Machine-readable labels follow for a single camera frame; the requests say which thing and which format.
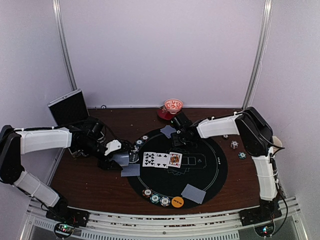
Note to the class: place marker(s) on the grey dealer button disc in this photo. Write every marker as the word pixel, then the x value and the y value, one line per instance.
pixel 133 158

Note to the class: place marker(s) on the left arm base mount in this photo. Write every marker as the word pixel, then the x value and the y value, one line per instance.
pixel 66 220

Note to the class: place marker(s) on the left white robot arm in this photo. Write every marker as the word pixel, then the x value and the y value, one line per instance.
pixel 19 143

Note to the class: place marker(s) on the blue cream poker chip stack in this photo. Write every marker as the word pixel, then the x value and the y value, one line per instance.
pixel 234 144

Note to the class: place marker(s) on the four of clubs card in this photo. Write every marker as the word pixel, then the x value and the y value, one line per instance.
pixel 162 160

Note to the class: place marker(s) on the right aluminium frame post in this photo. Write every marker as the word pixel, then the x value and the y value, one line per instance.
pixel 260 50

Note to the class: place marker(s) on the grey playing card deck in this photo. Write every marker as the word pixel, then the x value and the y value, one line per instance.
pixel 123 158

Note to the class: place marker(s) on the orange big blind button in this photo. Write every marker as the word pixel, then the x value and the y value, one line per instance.
pixel 177 202

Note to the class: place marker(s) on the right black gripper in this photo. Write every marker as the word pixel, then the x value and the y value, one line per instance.
pixel 176 141

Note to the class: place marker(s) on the aluminium poker case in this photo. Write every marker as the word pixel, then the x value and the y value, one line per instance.
pixel 69 109

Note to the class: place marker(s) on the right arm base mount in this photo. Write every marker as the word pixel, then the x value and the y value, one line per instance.
pixel 260 220

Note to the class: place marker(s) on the black round poker mat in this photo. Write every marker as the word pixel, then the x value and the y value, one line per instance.
pixel 204 166

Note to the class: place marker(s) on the dark red saucer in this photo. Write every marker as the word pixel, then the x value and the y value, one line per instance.
pixel 166 113

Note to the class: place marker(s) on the green chips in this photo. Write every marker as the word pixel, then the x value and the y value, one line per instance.
pixel 139 142
pixel 155 198

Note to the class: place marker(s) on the jack of hearts card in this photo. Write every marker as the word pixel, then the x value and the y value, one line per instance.
pixel 175 159

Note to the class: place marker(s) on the red white patterned bowl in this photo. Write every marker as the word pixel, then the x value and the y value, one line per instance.
pixel 173 105

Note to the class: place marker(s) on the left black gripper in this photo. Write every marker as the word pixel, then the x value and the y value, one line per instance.
pixel 105 164

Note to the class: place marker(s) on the blue cream chips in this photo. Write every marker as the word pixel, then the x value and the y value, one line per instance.
pixel 165 201
pixel 135 149

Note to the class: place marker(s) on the blue patterned card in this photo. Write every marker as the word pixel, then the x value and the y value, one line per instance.
pixel 149 159

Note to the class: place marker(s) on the front aluminium rail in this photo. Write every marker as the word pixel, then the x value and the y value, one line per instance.
pixel 225 225

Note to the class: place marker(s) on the single grey playing card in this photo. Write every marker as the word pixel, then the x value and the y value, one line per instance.
pixel 167 131

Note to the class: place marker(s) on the orange black chips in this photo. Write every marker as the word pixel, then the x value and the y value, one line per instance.
pixel 145 137
pixel 147 193

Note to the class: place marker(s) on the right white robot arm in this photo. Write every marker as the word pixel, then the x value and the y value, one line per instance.
pixel 257 138

